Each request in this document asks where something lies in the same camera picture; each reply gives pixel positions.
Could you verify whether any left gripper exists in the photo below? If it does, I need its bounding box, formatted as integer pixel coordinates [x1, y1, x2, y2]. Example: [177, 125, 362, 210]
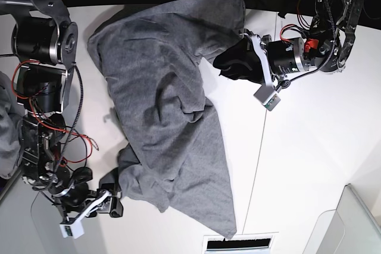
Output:
[213, 29, 320, 84]

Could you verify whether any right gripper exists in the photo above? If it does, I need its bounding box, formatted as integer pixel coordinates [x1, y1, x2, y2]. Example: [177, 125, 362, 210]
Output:
[52, 173, 124, 225]

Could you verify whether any grey t-shirt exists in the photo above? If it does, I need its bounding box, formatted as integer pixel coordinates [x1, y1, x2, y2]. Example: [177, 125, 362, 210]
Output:
[87, 0, 245, 239]

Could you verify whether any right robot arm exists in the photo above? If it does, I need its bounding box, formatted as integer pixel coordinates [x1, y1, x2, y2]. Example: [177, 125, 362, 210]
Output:
[1, 0, 124, 228]

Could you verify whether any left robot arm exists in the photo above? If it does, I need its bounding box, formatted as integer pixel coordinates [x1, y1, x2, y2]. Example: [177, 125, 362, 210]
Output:
[213, 0, 364, 90]

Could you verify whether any white bin left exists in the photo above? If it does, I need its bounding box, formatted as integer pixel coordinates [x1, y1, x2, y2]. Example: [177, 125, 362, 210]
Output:
[1, 173, 77, 253]

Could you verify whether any white bin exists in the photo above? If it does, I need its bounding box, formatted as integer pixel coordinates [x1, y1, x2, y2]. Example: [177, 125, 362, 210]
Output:
[303, 184, 380, 254]
[1, 173, 77, 253]

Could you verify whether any grey clothes pile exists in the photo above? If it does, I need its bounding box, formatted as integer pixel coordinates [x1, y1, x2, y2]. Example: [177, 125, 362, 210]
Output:
[0, 72, 24, 179]

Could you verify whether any white bin right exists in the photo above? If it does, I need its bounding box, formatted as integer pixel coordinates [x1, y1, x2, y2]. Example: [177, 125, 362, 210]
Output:
[303, 184, 380, 254]

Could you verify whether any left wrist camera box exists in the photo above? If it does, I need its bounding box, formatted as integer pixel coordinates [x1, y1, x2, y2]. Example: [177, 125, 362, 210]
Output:
[254, 85, 281, 111]

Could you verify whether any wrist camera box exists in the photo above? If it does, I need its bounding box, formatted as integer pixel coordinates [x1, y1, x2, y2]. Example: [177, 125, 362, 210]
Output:
[60, 221, 85, 239]
[254, 85, 281, 111]

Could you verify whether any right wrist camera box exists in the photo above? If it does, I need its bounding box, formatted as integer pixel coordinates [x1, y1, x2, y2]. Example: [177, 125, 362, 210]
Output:
[60, 221, 85, 239]

